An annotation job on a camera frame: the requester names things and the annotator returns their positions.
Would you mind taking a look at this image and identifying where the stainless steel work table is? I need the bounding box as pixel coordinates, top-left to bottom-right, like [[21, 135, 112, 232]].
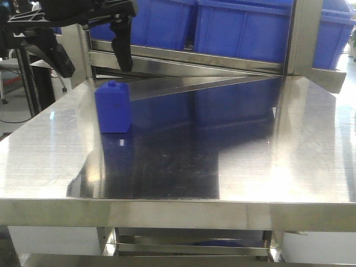
[[1, 77, 355, 266]]

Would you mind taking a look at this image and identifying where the blue bin shelf centre-right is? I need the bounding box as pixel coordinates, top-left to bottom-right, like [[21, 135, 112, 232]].
[[194, 1, 292, 63]]

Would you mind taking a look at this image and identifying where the blue bin far right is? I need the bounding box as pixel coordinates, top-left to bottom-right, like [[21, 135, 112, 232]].
[[313, 1, 355, 70]]

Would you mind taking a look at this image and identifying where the stainless steel shelf rack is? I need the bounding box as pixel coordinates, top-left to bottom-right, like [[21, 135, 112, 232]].
[[55, 0, 348, 95]]

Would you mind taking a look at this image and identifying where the grey swivel stool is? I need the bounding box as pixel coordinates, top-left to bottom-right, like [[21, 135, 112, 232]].
[[1, 49, 68, 105]]

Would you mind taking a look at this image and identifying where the blue bin shelf centre-left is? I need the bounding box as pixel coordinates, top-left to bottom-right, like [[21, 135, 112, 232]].
[[88, 0, 199, 52]]

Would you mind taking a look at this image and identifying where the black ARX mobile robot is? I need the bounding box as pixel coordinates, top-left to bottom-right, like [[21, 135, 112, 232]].
[[1, 1, 55, 117]]

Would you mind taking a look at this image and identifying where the left blue plastic part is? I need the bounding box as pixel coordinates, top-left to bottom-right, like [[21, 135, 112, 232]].
[[95, 81, 132, 134]]

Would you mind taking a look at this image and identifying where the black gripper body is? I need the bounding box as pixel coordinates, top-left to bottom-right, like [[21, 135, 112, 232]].
[[7, 1, 137, 31]]

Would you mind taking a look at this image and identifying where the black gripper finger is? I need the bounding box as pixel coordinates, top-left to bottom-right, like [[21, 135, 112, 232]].
[[110, 15, 133, 72], [21, 28, 75, 78]]

